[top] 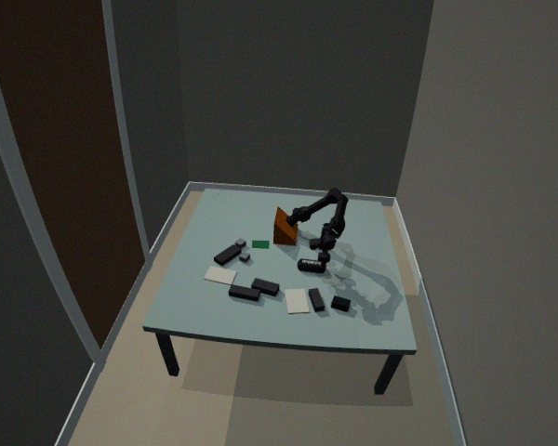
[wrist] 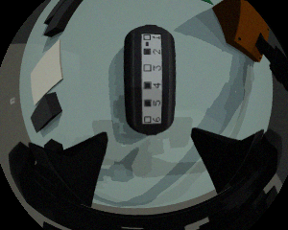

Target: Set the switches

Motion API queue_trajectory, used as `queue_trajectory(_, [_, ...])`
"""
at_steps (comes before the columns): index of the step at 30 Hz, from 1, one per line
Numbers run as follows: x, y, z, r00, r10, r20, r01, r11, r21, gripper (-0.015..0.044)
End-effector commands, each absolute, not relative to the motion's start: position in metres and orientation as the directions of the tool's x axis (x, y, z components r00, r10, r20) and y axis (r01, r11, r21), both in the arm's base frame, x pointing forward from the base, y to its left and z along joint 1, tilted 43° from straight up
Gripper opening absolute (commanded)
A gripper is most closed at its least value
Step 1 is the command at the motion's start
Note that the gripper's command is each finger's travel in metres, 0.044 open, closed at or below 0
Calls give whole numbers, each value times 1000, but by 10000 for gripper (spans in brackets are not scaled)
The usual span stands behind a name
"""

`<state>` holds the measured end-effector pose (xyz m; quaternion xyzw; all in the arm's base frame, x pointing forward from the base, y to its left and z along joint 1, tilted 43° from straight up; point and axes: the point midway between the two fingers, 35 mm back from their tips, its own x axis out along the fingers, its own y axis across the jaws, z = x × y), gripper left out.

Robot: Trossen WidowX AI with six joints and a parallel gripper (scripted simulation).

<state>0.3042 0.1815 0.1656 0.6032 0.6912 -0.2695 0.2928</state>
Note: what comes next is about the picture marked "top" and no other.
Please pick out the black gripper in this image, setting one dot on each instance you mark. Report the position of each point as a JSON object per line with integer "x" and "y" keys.
{"x": 325, "y": 256}

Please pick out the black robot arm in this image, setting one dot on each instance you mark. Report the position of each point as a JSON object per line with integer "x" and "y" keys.
{"x": 330, "y": 230}

